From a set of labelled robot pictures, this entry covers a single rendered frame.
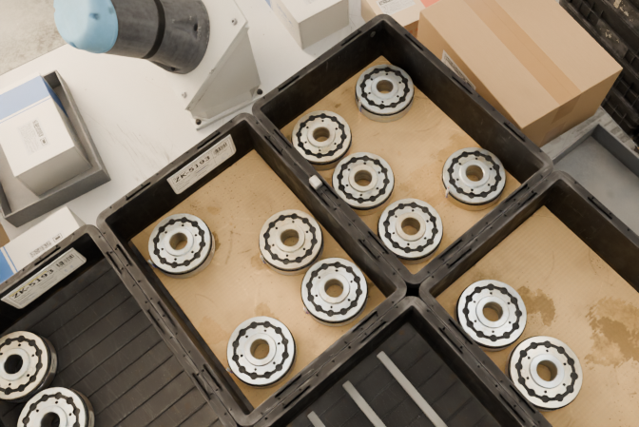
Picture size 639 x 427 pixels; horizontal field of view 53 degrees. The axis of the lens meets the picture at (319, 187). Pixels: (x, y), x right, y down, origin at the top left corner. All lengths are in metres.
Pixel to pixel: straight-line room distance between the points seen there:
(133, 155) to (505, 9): 0.77
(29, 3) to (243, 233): 1.80
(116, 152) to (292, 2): 0.47
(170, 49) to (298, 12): 0.29
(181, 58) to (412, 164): 0.46
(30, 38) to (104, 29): 1.48
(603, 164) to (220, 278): 0.74
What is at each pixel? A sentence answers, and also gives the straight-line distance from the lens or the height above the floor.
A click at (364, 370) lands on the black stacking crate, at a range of 1.02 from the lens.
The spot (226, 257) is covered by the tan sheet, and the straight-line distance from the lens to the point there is 1.08.
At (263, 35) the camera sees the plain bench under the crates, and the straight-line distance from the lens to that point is 1.45.
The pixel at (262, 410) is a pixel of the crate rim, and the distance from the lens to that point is 0.92.
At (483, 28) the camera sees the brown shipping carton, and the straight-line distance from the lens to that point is 1.25.
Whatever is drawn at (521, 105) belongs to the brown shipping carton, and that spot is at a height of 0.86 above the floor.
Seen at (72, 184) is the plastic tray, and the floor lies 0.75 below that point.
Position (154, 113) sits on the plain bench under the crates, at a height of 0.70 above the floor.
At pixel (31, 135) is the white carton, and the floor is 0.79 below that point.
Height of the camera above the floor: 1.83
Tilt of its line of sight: 65 degrees down
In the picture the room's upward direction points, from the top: 9 degrees counter-clockwise
